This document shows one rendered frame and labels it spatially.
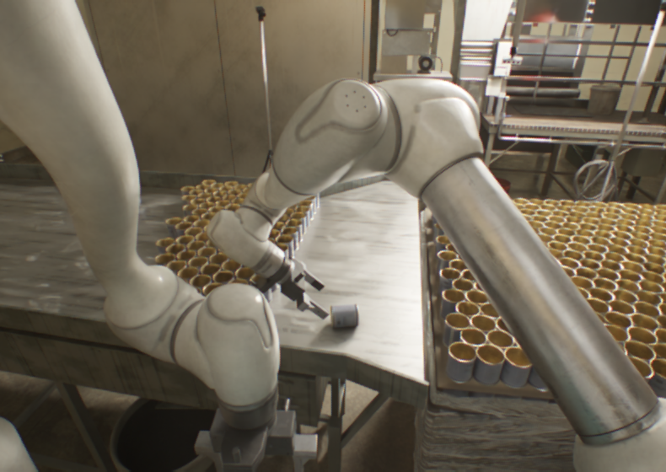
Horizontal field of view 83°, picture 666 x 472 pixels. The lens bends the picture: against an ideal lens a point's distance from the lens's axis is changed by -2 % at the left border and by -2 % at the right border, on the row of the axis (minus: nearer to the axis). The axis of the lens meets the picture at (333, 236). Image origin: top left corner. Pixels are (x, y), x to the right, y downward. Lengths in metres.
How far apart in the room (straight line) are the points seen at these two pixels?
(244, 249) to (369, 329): 0.47
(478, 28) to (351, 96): 3.44
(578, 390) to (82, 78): 0.55
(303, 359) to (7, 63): 0.92
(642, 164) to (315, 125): 4.78
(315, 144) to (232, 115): 3.34
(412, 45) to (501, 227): 2.80
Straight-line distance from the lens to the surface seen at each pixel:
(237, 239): 1.00
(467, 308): 1.26
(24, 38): 0.28
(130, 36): 4.19
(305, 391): 1.20
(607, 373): 0.55
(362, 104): 0.49
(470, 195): 0.55
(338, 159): 0.50
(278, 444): 0.69
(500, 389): 1.13
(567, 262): 1.60
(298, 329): 1.22
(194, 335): 0.54
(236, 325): 0.49
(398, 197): 2.13
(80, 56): 0.30
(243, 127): 3.80
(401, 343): 1.19
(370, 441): 2.27
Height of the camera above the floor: 1.90
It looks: 29 degrees down
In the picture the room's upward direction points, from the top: straight up
